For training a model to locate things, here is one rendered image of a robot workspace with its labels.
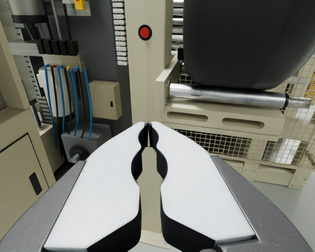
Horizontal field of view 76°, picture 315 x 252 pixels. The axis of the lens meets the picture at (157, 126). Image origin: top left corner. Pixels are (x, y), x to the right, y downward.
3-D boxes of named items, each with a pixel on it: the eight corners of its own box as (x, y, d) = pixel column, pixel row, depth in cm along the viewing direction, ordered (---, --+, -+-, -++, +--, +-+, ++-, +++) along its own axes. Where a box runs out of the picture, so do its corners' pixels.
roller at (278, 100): (165, 99, 64) (165, 85, 62) (168, 94, 68) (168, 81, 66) (285, 111, 57) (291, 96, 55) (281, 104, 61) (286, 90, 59)
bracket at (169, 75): (155, 110, 63) (155, 80, 58) (175, 74, 96) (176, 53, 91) (165, 112, 62) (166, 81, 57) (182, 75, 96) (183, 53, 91)
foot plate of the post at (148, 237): (123, 238, 114) (123, 236, 113) (138, 200, 137) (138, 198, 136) (170, 250, 109) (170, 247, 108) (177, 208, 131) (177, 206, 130)
